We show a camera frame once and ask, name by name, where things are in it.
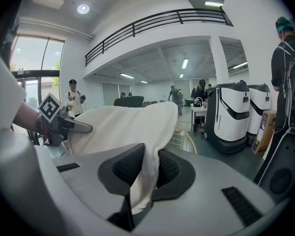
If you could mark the person's pale shirt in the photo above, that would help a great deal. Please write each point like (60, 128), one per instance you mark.
(5, 95)

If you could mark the white stand with faucet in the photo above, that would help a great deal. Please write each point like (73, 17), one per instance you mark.
(197, 112)

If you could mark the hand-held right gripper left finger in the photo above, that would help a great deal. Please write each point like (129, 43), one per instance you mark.
(123, 168)

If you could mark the black office chair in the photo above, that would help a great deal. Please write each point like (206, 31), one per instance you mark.
(129, 101)

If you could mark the ceiling tube light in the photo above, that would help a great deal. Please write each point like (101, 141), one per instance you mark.
(185, 63)
(126, 75)
(213, 3)

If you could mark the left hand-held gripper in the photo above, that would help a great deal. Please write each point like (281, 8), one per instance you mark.
(49, 108)

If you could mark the person's left forearm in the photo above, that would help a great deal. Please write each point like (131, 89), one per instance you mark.
(27, 118)

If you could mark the white and black delivery robot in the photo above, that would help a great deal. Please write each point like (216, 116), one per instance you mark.
(231, 122)
(259, 112)

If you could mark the cardboard box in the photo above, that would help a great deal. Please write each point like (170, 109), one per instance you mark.
(265, 131)

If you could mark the black window frame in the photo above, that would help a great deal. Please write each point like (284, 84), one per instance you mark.
(37, 72)

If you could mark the round ceiling lamp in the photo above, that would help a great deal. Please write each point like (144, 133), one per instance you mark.
(83, 8)

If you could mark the black shell with round grille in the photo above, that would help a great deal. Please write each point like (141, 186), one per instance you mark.
(281, 178)

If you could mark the white cloth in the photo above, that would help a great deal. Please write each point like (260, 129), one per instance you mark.
(127, 126)

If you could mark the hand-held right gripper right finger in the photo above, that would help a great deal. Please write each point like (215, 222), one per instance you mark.
(174, 176)

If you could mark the black railing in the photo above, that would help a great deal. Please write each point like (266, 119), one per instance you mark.
(147, 24)

